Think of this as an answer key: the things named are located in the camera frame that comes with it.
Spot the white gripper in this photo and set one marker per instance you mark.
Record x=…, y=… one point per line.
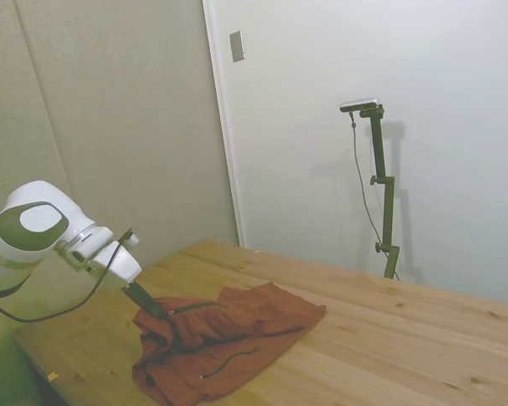
x=120, y=266

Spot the rust orange shorts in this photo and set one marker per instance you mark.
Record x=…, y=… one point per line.
x=254, y=317

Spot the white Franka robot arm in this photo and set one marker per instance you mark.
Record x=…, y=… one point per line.
x=46, y=192

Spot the small yellow tape scrap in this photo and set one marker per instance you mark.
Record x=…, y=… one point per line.
x=52, y=375

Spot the white door frame trim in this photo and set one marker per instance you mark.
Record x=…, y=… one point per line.
x=223, y=127

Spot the dark jointed camera stand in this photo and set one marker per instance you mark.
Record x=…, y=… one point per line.
x=387, y=211

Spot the grey wall plate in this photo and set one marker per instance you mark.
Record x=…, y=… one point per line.
x=237, y=46

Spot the silver camera on stand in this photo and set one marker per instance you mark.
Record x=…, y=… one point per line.
x=360, y=104

